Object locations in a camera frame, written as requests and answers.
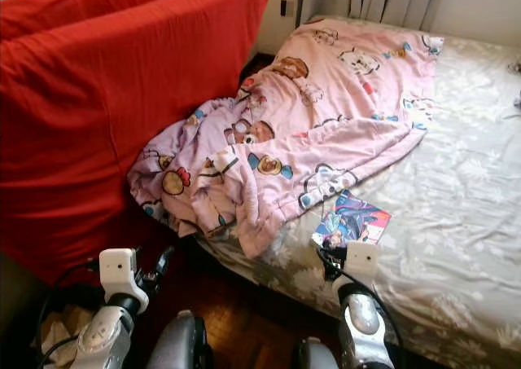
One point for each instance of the grey robot leg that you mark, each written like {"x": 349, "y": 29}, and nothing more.
{"x": 179, "y": 344}
{"x": 317, "y": 357}

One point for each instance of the red pillow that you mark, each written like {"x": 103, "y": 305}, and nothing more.
{"x": 98, "y": 6}

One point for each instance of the pink cartoon print blanket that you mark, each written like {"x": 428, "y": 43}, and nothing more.
{"x": 334, "y": 116}

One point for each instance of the grey left robot leg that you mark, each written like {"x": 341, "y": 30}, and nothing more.
{"x": 179, "y": 344}

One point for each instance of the black waste bin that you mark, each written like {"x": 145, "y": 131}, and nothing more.
{"x": 20, "y": 344}

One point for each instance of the bed with grey floral sheet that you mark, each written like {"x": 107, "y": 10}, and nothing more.
{"x": 456, "y": 222}

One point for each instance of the grey right robot leg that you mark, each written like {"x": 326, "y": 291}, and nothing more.
{"x": 317, "y": 357}

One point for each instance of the black wall outlet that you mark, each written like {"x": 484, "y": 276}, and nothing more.
{"x": 284, "y": 7}

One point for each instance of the large red mattress cushion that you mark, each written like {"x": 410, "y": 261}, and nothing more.
{"x": 114, "y": 116}

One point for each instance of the colourful comic book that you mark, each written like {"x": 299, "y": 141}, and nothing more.
{"x": 354, "y": 218}

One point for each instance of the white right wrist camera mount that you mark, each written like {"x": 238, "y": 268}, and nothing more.
{"x": 362, "y": 259}

